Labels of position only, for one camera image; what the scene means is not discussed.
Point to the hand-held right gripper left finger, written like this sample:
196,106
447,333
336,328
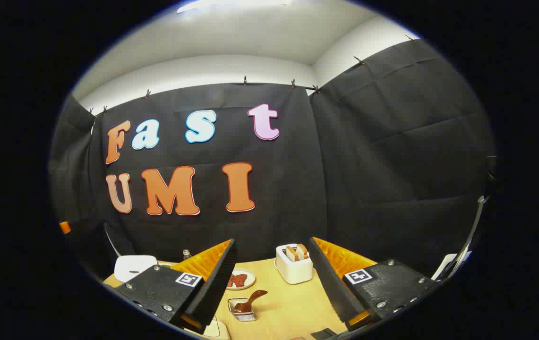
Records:
212,288

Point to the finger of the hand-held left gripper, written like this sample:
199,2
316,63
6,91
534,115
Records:
64,227

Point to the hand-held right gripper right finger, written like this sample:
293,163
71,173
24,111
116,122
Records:
335,288

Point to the brown wooden spoon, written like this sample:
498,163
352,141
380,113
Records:
250,301

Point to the cream rice container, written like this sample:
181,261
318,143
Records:
217,330

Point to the white rice cooker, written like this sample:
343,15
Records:
134,267

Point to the white round plate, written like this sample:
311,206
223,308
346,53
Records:
249,283

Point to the clear plastic water bottle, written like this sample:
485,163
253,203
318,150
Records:
186,255

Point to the white toaster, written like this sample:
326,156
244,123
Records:
295,271

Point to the white flat panel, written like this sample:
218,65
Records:
445,265

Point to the black backdrop cloth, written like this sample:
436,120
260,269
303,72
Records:
363,165

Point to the grey metal bar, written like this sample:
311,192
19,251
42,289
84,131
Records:
481,202

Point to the ceiling light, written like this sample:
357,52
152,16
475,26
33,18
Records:
231,4

